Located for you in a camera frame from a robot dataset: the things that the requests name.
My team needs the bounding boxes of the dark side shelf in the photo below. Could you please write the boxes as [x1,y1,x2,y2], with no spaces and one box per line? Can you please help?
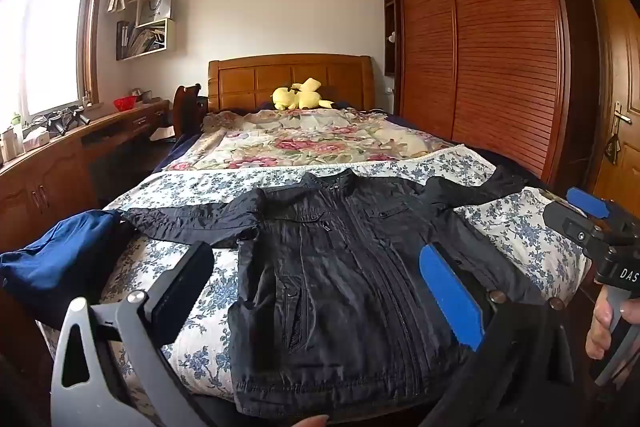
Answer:
[383,0,401,78]

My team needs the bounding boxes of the white wall shelf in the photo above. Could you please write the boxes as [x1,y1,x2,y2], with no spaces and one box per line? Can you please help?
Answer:
[116,0,180,62]

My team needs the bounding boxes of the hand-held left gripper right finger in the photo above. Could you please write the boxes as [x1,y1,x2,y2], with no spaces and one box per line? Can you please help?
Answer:
[419,243,576,427]

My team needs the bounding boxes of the row of books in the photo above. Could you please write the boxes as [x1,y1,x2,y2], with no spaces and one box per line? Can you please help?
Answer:
[116,21,166,60]

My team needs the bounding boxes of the wooden bed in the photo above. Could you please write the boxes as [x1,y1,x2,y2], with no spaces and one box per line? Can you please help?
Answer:
[40,53,593,418]

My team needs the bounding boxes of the wooden desk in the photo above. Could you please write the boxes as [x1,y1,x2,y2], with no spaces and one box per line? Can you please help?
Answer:
[0,99,171,238]

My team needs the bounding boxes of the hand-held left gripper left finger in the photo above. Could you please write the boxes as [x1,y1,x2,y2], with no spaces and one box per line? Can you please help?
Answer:
[50,241,216,427]

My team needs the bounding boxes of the white paper bag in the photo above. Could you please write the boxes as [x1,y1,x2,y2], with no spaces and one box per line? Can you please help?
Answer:
[136,0,173,28]

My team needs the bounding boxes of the yellow plush toy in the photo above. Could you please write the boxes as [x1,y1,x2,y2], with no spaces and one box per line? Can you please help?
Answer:
[271,77,335,111]

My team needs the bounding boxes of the window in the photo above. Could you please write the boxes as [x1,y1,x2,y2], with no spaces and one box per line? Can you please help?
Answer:
[0,0,113,118]

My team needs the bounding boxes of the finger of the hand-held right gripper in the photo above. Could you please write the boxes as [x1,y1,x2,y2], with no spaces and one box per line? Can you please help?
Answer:
[566,187,612,222]
[542,201,596,253]

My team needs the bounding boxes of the wooden door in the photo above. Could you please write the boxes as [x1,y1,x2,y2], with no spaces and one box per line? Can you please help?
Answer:
[575,0,640,218]

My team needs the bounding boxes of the folded blue clothes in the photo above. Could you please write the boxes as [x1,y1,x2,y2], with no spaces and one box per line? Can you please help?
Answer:
[0,209,138,330]

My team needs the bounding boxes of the wooden wardrobe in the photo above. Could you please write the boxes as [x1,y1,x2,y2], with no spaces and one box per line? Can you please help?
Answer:
[381,0,601,192]

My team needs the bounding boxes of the tissue box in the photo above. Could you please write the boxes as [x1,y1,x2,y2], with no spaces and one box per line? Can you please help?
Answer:
[22,129,51,148]

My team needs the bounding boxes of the pink floral quilt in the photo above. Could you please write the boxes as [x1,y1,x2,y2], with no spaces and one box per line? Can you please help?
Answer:
[167,107,463,172]

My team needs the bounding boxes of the black jacket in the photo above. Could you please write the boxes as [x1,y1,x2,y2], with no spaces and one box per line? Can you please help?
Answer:
[120,169,546,418]

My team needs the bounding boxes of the black metal tool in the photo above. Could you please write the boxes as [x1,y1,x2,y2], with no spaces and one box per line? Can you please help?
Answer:
[45,106,91,136]

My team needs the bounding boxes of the wooden chair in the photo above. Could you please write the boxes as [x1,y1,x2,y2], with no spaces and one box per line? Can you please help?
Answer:
[172,83,206,140]

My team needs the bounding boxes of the person's right hand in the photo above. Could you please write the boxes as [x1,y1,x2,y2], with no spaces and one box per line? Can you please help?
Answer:
[585,291,640,362]

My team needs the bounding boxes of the metal door handle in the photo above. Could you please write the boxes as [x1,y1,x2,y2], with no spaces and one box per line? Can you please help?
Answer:
[612,102,633,142]

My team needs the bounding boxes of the person's left hand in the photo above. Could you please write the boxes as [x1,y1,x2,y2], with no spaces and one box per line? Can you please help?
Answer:
[279,414,332,427]

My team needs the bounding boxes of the blue floral blanket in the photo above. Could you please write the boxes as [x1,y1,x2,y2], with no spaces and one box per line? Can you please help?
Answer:
[42,147,593,408]

